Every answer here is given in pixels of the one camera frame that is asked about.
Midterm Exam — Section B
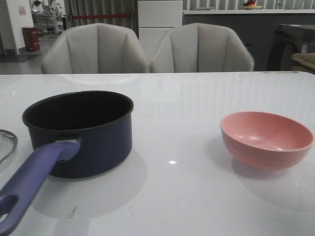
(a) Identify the pink bowl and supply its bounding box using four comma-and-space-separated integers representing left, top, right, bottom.
220, 111, 315, 171

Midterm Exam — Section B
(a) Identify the red bin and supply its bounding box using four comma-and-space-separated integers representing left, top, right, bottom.
22, 27, 40, 52

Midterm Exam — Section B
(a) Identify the left grey upholstered chair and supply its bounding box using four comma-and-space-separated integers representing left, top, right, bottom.
41, 23, 149, 74

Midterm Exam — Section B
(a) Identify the glass pot lid purple knob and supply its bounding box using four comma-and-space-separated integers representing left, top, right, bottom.
0, 129, 18, 164

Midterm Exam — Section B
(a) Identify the beige cushion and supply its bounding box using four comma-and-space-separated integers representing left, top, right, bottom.
291, 53, 315, 74

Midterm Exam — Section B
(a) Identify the right grey upholstered chair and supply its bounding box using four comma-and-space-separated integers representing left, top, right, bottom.
150, 23, 254, 73

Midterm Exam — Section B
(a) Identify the grey counter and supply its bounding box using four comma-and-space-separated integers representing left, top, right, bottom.
184, 9, 315, 71

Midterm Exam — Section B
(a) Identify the fruit plate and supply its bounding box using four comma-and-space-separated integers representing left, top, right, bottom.
242, 0, 263, 10

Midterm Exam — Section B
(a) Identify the white cabinet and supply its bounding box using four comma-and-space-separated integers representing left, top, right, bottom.
137, 0, 183, 60

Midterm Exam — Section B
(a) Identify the dark blue saucepan purple handle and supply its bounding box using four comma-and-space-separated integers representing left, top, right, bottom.
0, 90, 133, 236

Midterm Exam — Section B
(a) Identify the grey upholstered chair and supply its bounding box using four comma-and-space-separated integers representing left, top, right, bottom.
41, 23, 149, 74
150, 23, 254, 73

